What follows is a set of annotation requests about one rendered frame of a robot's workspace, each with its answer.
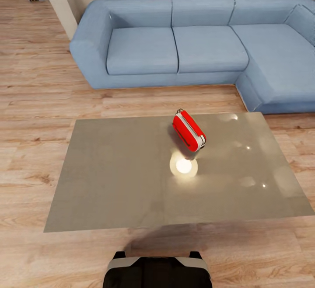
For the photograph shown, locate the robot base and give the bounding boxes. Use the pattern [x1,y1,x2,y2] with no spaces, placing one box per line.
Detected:
[103,251,212,288]

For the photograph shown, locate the radio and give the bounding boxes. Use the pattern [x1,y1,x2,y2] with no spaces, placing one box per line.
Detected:
[173,110,206,151]

